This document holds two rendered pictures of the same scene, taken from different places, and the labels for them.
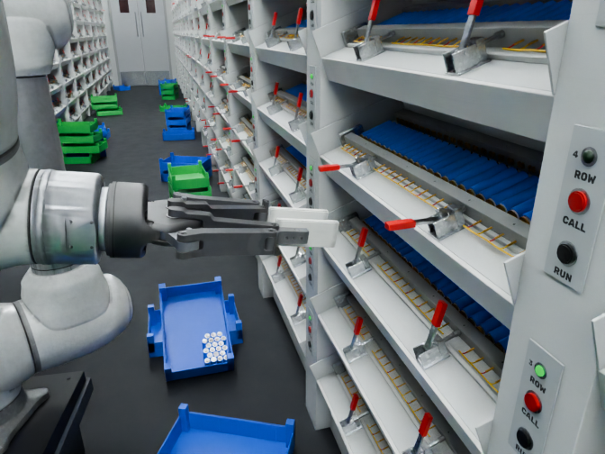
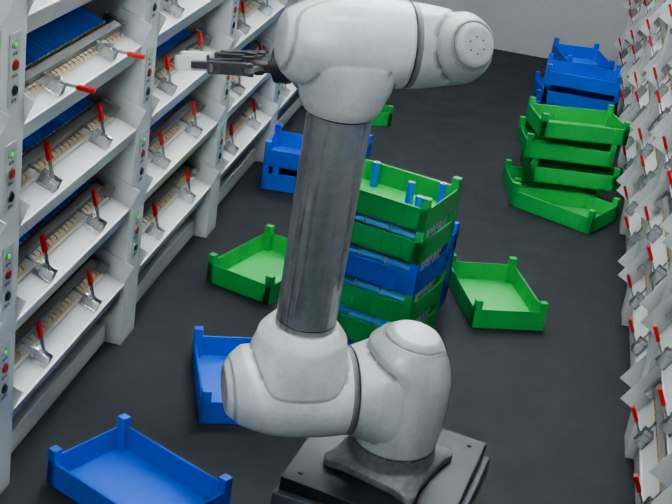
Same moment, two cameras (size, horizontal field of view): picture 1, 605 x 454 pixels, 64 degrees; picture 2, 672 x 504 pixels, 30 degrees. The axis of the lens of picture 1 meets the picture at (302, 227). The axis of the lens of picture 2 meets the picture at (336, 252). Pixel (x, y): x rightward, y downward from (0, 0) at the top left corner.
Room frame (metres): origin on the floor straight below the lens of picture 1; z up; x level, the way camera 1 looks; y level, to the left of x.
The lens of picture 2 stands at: (2.59, 1.28, 1.46)
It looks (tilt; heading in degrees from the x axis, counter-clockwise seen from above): 24 degrees down; 204
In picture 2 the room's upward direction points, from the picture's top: 9 degrees clockwise
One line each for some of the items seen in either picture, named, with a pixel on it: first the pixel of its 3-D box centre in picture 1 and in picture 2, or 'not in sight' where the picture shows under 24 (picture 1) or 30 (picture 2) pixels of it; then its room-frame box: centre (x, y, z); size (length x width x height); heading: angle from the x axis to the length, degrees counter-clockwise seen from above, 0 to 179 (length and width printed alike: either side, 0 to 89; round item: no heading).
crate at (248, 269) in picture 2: not in sight; (268, 262); (-0.19, -0.13, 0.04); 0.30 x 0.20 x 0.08; 177
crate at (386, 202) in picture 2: not in sight; (385, 186); (0.03, 0.26, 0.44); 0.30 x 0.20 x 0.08; 90
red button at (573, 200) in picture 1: (580, 201); not in sight; (0.34, -0.21, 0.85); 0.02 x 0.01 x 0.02; 16
